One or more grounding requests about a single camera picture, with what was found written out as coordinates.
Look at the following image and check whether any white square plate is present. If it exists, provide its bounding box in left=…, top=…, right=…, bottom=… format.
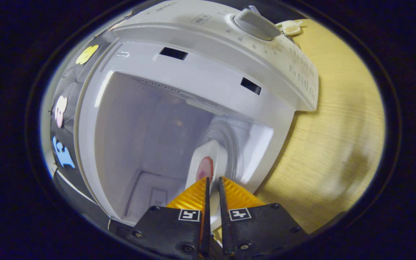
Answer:
left=185, top=140, right=229, bottom=231

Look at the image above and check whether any white microwave oven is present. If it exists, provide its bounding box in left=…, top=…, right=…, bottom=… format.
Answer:
left=74, top=0, right=320, bottom=226

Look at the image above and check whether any divided dish with seeds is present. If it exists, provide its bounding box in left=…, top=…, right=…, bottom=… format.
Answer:
left=276, top=19, right=303, bottom=36

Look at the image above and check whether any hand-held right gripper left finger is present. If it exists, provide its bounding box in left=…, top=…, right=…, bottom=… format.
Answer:
left=131, top=177, right=211, bottom=259

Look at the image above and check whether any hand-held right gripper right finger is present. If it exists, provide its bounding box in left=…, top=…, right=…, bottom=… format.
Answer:
left=218, top=176, right=309, bottom=259

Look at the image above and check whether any pink meat slice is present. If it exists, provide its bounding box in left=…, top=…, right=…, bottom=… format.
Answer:
left=196, top=156, right=215, bottom=182

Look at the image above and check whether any glass microwave turntable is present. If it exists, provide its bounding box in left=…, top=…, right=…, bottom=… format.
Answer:
left=193, top=118, right=254, bottom=186

